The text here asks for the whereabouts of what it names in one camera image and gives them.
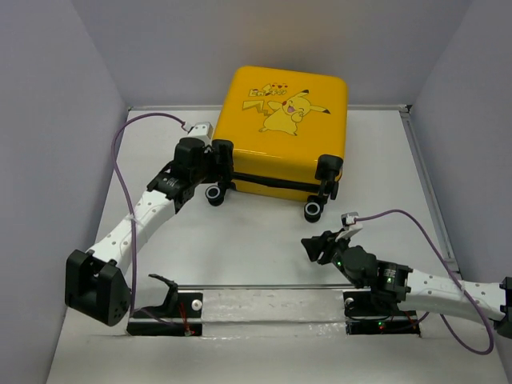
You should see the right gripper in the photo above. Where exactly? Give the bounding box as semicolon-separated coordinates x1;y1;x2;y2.
301;228;350;273

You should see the yellow hard-shell suitcase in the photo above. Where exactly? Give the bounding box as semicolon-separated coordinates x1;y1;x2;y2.
213;66;349;222

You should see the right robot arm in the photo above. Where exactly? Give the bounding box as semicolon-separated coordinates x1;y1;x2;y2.
301;225;511;338

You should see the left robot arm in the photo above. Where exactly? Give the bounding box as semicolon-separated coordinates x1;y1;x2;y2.
64;138;234;326

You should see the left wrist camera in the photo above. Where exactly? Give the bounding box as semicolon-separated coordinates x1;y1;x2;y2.
183;122;214;145

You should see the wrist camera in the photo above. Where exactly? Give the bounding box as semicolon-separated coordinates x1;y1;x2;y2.
335;212;362;242
183;122;214;145

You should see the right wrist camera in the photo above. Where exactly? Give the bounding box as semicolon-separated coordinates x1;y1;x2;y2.
335;212;362;242

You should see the silver front rail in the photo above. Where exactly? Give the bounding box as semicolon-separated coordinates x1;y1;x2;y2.
178;284;355;290

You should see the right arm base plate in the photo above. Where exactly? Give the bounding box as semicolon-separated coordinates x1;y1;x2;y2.
343;290;421;336

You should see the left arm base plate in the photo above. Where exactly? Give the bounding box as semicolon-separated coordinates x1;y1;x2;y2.
126;290;203;337

